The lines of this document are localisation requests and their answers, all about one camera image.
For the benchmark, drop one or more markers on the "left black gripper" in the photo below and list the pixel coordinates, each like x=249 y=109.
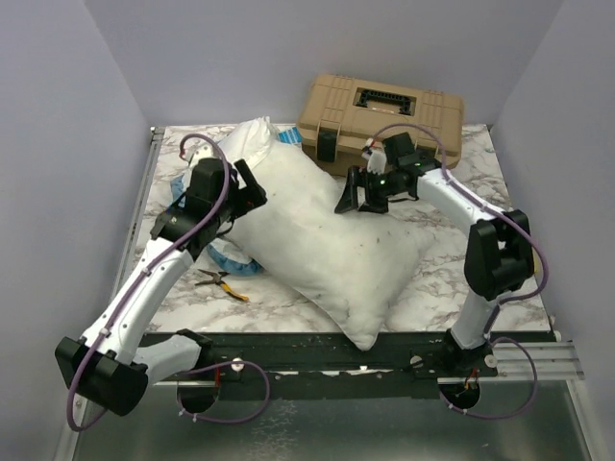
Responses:
x=249 y=197

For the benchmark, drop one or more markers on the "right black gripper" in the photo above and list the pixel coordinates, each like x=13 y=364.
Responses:
x=348 y=201

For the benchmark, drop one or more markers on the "white pillowcase blue trim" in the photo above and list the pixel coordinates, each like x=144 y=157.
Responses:
x=230 y=245

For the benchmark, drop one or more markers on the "white pillow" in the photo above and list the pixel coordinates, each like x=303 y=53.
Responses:
x=353 y=266

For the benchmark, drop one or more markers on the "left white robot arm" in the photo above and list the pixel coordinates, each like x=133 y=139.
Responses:
x=107 y=364

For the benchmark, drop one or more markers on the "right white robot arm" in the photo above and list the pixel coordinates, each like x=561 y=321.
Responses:
x=499 y=256

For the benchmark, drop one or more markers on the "tan plastic toolbox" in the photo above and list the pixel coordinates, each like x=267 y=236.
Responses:
x=341 y=113

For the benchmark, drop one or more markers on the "yellow handled pliers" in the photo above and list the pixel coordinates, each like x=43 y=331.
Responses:
x=217 y=278

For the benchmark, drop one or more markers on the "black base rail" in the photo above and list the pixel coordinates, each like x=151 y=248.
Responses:
x=328 y=366

